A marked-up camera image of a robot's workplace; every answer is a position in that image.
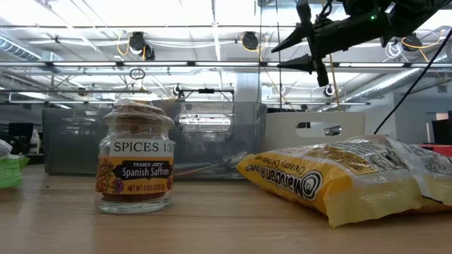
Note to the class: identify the long ceiling light bar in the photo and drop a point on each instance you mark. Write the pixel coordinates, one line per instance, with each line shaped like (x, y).
(159, 63)

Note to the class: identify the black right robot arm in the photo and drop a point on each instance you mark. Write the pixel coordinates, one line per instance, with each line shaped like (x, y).
(416, 14)

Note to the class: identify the yellow ramen noodle packet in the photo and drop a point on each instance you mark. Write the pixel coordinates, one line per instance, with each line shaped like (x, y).
(353, 187)

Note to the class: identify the grey ventilation duct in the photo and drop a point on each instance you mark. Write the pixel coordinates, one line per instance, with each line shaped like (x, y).
(17, 49)
(388, 83)

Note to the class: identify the white bottle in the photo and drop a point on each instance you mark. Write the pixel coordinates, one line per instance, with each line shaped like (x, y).
(34, 141)

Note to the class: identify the white building column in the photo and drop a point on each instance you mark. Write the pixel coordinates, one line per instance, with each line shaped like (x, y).
(247, 88)

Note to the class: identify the white plastic bin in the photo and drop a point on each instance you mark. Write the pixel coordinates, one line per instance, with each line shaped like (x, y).
(282, 137)

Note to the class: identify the black monitor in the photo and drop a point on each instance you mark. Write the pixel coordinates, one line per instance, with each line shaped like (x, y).
(19, 132)
(443, 132)

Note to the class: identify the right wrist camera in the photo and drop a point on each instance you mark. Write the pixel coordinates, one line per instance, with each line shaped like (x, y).
(363, 7)

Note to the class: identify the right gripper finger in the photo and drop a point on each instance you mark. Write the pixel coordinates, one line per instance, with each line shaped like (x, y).
(300, 35)
(303, 63)

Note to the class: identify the black metal stand frame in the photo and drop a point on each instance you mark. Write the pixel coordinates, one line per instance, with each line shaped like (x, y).
(206, 90)

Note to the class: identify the green red ramen packet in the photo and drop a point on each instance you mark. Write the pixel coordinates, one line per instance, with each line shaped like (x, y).
(10, 173)

